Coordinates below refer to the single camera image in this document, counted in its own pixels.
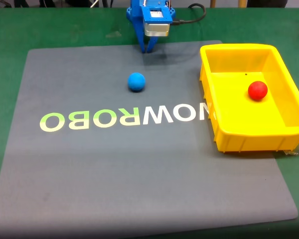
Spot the blue ball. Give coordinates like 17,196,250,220
127,72,147,93

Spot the red ball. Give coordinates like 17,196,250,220
248,80,269,101

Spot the yellow plastic bin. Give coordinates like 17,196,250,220
199,43,299,153

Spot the grey mat with lettering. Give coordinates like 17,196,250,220
0,40,299,239

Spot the clear plastic scrap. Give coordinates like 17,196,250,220
283,145,299,157

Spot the silver camera box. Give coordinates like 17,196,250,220
143,22,171,38

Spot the black cable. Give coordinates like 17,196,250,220
170,2,207,26

